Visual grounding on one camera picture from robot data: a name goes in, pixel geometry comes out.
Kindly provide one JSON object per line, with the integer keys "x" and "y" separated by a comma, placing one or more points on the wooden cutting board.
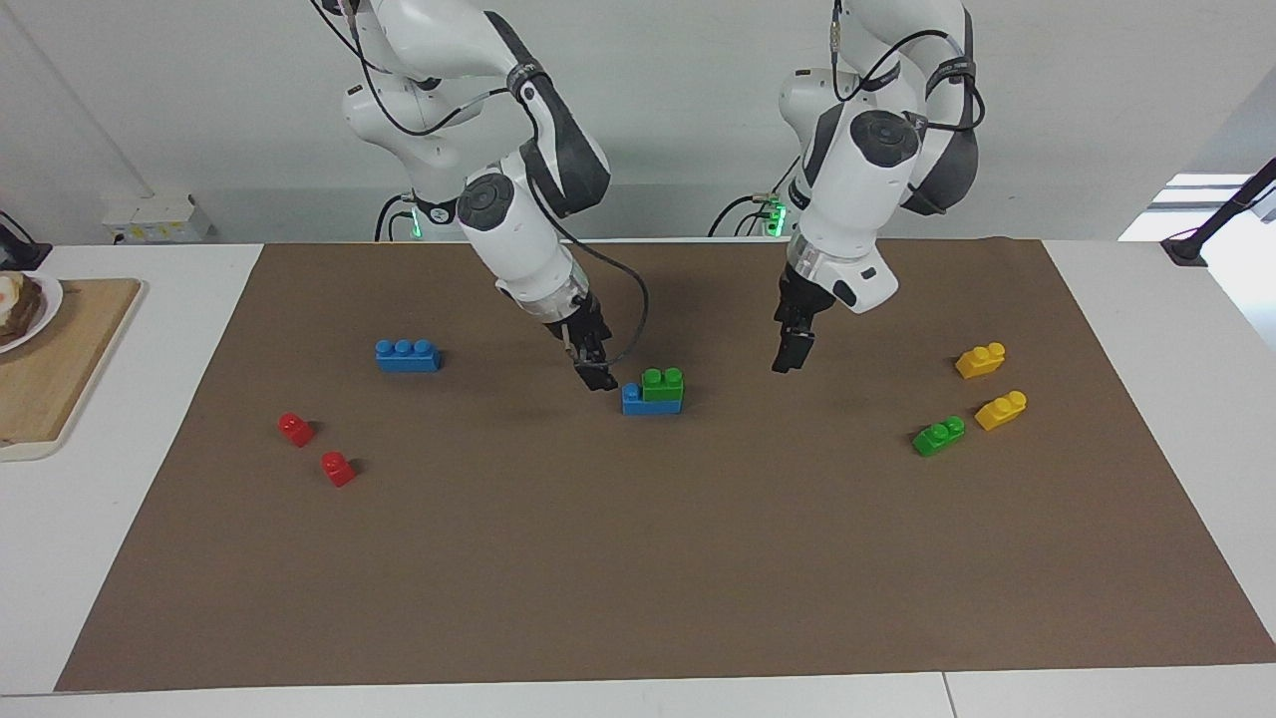
{"x": 60, "y": 379}

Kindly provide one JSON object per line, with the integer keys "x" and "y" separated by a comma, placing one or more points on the brown table mat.
{"x": 638, "y": 548}

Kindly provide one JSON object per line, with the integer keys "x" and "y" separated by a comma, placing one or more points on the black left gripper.
{"x": 802, "y": 304}

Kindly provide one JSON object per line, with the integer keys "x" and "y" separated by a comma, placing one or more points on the red one-stud toy block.
{"x": 295, "y": 431}
{"x": 338, "y": 470}

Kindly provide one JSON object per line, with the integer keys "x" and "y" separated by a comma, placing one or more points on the white power strip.
{"x": 159, "y": 217}

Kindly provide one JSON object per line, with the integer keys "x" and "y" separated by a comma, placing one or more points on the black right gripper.
{"x": 585, "y": 329}

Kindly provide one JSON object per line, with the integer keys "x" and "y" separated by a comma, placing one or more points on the blue three-stud toy block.
{"x": 648, "y": 407}
{"x": 408, "y": 359}

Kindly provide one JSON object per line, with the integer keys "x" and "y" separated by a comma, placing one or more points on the yellow two-stud toy block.
{"x": 999, "y": 413}
{"x": 977, "y": 364}

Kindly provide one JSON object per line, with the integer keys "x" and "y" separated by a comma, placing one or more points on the green two-stud toy block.
{"x": 663, "y": 389}
{"x": 935, "y": 440}

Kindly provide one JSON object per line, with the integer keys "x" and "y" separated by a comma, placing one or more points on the brown bread slices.
{"x": 15, "y": 314}

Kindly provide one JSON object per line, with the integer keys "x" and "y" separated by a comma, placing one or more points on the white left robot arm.
{"x": 867, "y": 179}

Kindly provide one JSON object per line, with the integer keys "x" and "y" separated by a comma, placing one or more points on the black clamp mount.
{"x": 15, "y": 249}

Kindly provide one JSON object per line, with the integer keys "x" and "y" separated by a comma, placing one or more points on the white plate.
{"x": 50, "y": 299}

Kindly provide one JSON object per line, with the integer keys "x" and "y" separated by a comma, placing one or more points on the black camera stand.
{"x": 1186, "y": 249}

